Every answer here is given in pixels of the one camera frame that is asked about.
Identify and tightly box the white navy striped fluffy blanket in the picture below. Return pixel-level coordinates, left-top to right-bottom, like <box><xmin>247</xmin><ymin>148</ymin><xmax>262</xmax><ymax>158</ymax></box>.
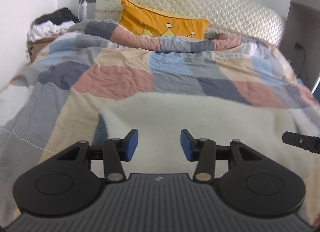
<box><xmin>93</xmin><ymin>92</ymin><xmax>320</xmax><ymax>222</ymax></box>

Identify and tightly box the white clothes pile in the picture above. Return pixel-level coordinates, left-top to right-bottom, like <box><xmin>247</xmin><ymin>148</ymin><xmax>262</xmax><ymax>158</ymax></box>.
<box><xmin>27</xmin><ymin>21</ymin><xmax>75</xmax><ymax>42</ymax></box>

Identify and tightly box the black clothes pile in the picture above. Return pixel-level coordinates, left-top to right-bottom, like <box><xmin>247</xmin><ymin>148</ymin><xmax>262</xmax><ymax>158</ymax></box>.
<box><xmin>33</xmin><ymin>7</ymin><xmax>79</xmax><ymax>25</ymax></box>

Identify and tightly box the patchwork pastel duvet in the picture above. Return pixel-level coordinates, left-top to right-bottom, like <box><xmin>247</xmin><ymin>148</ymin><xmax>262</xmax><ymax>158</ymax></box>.
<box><xmin>1</xmin><ymin>20</ymin><xmax>319</xmax><ymax>225</ymax></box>

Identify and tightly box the wooden bedside table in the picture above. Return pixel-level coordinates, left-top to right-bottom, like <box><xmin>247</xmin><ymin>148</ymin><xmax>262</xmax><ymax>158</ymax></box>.
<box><xmin>27</xmin><ymin>35</ymin><xmax>60</xmax><ymax>62</ymax></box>

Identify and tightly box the orange crown pillow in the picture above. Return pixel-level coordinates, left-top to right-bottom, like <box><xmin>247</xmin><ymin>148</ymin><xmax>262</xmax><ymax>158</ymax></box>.
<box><xmin>118</xmin><ymin>0</ymin><xmax>210</xmax><ymax>40</ymax></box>

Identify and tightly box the cream quilted headboard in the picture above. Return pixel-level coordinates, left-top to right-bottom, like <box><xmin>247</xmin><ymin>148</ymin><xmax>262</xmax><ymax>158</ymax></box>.
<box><xmin>95</xmin><ymin>0</ymin><xmax>286</xmax><ymax>46</ymax></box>

